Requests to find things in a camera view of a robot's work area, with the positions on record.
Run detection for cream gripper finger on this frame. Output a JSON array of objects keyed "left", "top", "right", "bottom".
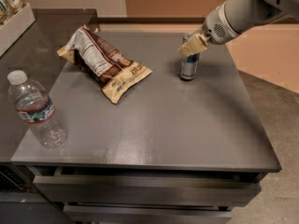
[
  {"left": 178, "top": 35, "right": 207, "bottom": 57},
  {"left": 183, "top": 30, "right": 203, "bottom": 42}
]

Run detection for redbull can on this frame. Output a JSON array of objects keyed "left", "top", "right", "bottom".
[{"left": 179, "top": 47, "right": 200, "bottom": 81}]

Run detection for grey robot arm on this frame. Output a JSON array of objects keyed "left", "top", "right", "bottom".
[{"left": 178, "top": 0, "right": 299, "bottom": 58}]

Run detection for brown chip bag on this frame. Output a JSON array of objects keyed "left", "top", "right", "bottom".
[{"left": 57, "top": 26, "right": 152, "bottom": 104}]

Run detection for clear plastic water bottle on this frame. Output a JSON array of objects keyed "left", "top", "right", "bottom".
[{"left": 7, "top": 70, "right": 68, "bottom": 148}]

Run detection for white snack tray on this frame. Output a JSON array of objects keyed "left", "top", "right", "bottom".
[{"left": 0, "top": 4, "right": 36, "bottom": 57}]

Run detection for snack packets in tray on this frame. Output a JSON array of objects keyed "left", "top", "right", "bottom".
[{"left": 0, "top": 0, "right": 24, "bottom": 25}]

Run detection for grey upper drawer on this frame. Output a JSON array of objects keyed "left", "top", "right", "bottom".
[{"left": 34, "top": 170, "right": 261, "bottom": 207}]

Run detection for grey drawer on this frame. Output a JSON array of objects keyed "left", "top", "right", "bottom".
[
  {"left": 34, "top": 170, "right": 261, "bottom": 207},
  {"left": 64, "top": 205, "right": 232, "bottom": 224}
]

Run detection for grey lower drawer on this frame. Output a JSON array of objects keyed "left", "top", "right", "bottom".
[{"left": 64, "top": 205, "right": 232, "bottom": 224}]

